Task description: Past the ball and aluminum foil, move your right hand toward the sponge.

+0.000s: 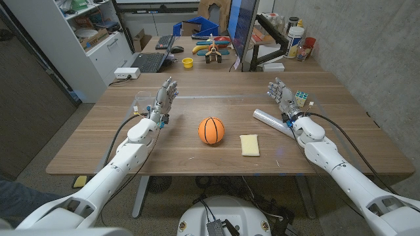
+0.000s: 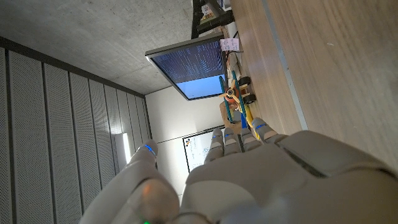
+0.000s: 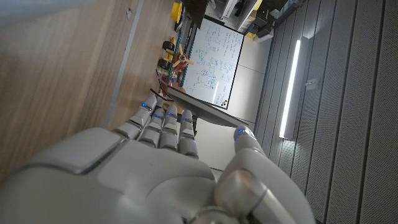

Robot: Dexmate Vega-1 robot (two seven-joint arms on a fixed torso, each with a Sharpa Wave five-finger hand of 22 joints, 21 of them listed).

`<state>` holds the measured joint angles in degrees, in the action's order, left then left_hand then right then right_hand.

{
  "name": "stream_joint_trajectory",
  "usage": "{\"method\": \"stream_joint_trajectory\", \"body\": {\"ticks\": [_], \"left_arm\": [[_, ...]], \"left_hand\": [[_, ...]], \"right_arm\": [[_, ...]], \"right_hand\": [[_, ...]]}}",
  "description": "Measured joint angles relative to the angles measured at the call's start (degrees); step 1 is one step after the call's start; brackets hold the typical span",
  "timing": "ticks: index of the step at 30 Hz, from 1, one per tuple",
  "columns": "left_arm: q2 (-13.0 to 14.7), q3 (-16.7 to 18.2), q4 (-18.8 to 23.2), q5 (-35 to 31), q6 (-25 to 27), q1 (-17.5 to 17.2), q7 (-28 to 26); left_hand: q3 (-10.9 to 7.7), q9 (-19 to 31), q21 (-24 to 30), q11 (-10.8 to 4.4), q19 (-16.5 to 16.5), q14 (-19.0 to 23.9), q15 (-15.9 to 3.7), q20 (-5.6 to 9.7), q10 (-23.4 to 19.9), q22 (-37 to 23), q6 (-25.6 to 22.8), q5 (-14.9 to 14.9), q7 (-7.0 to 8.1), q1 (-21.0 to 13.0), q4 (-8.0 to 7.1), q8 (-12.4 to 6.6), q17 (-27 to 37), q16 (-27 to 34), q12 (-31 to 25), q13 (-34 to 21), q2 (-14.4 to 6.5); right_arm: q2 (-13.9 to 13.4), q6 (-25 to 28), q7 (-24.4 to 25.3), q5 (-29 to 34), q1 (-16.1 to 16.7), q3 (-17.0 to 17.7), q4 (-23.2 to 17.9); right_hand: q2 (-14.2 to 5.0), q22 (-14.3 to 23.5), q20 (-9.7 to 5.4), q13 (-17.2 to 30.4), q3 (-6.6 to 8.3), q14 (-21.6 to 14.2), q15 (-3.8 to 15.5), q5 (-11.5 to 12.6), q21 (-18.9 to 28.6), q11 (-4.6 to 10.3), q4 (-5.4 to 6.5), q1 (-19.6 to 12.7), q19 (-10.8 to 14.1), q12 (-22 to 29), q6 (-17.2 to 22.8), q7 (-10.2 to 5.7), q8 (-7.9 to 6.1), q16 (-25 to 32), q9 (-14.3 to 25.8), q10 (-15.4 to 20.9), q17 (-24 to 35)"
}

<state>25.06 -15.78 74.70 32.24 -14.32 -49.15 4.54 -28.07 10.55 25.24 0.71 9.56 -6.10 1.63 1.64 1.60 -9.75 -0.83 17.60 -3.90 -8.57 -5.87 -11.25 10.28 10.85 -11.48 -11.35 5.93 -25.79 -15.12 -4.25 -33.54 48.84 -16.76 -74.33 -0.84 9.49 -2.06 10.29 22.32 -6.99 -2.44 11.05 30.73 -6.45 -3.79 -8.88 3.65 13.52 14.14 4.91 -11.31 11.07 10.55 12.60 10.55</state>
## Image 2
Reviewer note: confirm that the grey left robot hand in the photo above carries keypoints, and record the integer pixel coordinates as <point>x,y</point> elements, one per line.
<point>264,174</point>

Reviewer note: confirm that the whiteboard with writing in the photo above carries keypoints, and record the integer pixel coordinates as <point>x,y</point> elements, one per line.
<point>197,149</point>

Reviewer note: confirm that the wooden toy airplane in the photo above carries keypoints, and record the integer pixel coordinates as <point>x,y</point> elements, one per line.
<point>232,93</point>

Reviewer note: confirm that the black computer monitor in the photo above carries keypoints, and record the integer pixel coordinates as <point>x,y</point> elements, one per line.
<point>192,65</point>

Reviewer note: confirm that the white paper note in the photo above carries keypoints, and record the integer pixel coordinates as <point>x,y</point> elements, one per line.
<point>230,44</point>

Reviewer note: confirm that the short ceiling light strip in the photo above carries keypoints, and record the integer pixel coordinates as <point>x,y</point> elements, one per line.
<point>126,147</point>

